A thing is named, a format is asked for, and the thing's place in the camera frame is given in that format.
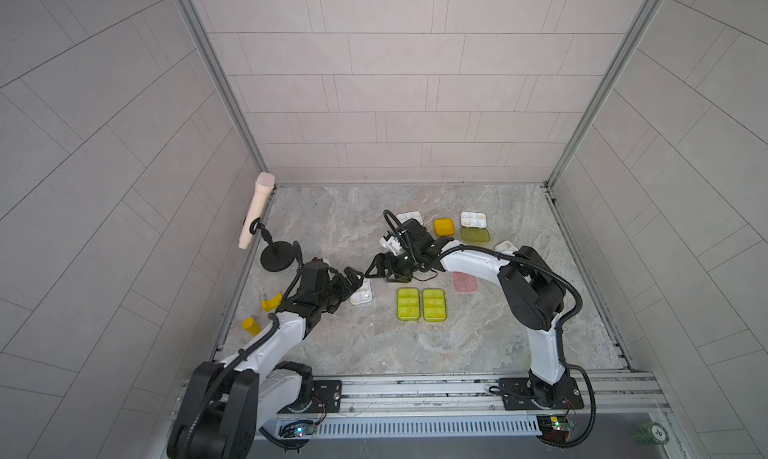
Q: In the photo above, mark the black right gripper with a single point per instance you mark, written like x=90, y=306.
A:
x=393, y=266

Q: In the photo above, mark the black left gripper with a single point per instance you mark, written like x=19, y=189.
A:
x=348, y=291

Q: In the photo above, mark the clear white pillbox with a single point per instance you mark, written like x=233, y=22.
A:
x=363, y=295

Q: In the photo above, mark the green pillbox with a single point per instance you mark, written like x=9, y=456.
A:
x=474, y=227
x=408, y=304
x=434, y=305

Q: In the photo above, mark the small yellow pillbox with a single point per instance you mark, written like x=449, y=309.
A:
x=444, y=227

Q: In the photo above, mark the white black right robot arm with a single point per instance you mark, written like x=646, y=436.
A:
x=541, y=300

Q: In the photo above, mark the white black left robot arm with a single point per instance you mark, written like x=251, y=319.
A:
x=226, y=402

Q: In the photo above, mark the yellow six-slot pillbox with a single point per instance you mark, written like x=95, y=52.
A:
x=411, y=215

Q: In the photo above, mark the black microphone stand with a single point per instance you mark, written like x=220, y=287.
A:
x=277, y=255

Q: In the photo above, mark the yellow plastic piece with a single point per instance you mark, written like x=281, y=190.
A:
x=272, y=304

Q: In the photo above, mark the pink pillbox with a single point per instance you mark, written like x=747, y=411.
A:
x=464, y=283

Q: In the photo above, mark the small yellow piece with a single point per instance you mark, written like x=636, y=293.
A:
x=251, y=326

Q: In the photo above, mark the yellow pillbox right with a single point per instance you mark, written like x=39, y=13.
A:
x=506, y=247

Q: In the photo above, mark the beige microphone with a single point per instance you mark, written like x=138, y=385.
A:
x=263, y=188

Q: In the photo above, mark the left green circuit board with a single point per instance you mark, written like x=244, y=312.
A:
x=298, y=429

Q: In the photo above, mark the green circuit board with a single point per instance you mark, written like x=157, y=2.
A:
x=556, y=429
x=298, y=429

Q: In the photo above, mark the right green circuit board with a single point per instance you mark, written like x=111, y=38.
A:
x=556, y=429

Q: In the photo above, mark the right poker chip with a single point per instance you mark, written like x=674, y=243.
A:
x=652, y=434

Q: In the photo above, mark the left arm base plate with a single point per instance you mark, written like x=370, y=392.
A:
x=325, y=397

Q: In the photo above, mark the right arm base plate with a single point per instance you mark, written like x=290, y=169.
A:
x=526, y=394

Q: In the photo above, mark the aluminium rail frame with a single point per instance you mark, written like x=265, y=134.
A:
x=408, y=401

